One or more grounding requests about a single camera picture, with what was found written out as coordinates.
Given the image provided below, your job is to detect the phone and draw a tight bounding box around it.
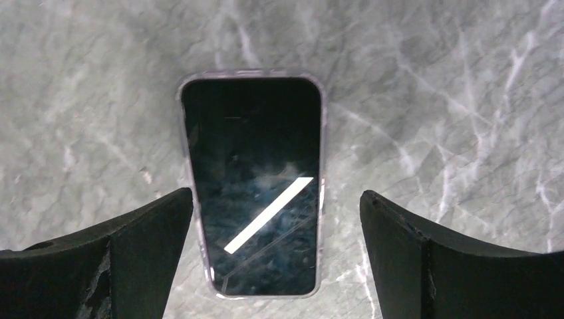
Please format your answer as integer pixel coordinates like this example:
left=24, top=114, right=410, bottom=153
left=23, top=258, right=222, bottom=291
left=176, top=69, right=327, bottom=300

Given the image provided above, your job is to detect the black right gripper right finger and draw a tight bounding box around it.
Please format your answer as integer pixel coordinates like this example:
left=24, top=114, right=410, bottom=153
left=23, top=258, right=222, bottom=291
left=360, top=190, right=563, bottom=318

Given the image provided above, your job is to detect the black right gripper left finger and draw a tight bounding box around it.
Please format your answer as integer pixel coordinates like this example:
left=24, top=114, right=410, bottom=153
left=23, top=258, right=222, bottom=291
left=1, top=187, right=194, bottom=318

